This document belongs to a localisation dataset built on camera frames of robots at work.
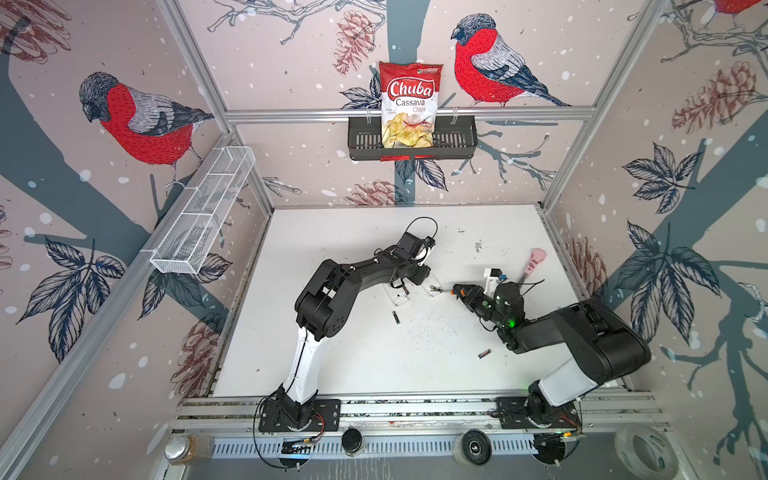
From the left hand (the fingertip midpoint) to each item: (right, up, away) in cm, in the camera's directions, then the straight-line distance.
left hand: (423, 270), depth 98 cm
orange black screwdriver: (+8, -6, -6) cm, 12 cm away
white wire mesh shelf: (-62, +14, -23) cm, 67 cm away
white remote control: (+3, -5, -3) cm, 6 cm away
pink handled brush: (+41, +4, +6) cm, 41 cm away
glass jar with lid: (-54, -33, -36) cm, 73 cm away
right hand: (+8, -6, -8) cm, 13 cm away
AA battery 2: (+16, -22, -15) cm, 31 cm away
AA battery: (-9, -14, -8) cm, 19 cm away
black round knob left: (-19, -32, -36) cm, 52 cm away
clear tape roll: (+51, -40, -28) cm, 70 cm away
